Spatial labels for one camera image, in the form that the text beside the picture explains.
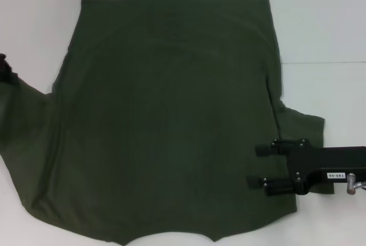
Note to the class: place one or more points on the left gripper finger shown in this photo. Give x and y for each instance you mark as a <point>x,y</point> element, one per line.
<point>5,68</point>

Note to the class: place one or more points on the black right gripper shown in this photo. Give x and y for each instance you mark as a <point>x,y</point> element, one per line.
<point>320,163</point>

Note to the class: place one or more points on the dark green t-shirt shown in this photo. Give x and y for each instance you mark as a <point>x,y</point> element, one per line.
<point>171,114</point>

